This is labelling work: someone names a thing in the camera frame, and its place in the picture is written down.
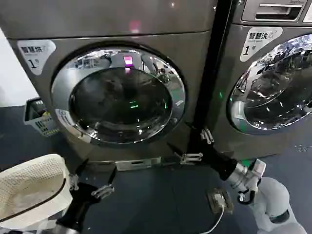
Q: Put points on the white number sticker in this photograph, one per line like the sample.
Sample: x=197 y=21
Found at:
x=34 y=56
x=258 y=44

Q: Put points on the small grey slotted basket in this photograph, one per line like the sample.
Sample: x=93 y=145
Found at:
x=41 y=122

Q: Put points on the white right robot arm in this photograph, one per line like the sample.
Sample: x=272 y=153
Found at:
x=270 y=195

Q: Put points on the white perforated laundry basket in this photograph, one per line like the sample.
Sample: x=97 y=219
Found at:
x=31 y=180

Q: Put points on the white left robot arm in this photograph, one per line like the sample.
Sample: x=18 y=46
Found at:
x=68 y=230

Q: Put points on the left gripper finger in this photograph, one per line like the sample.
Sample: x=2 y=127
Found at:
x=104 y=190
x=73 y=181

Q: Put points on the round glass dryer door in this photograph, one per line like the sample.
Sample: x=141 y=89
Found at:
x=122 y=102
x=275 y=92

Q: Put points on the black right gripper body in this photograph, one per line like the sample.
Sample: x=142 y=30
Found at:
x=219 y=161

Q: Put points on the grey floor socket box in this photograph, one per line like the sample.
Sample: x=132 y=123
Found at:
x=219 y=200

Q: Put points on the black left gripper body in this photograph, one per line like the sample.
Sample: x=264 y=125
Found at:
x=79 y=202

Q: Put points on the small white door sticker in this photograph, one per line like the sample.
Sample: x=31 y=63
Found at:
x=63 y=117

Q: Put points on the grey dryer with drawer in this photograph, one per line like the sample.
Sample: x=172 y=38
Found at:
x=226 y=80

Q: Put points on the grey dryer drawer panel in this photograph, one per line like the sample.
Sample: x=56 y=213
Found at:
x=275 y=11

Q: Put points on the large grey front-load dryer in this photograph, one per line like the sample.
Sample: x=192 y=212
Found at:
x=109 y=22

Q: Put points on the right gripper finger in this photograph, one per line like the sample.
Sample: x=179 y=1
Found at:
x=207 y=136
x=191 y=158

